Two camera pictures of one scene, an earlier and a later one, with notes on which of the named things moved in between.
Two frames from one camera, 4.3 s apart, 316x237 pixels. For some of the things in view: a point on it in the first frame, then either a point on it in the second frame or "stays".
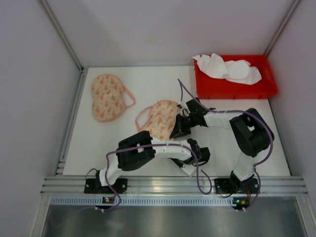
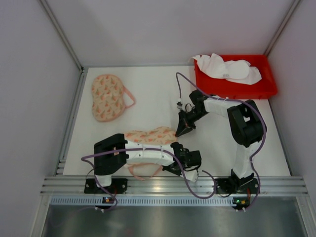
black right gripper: [181, 124] -> [186, 120]
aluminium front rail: [174, 185] stays
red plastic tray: [208, 87] stays
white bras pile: [211, 66] stays
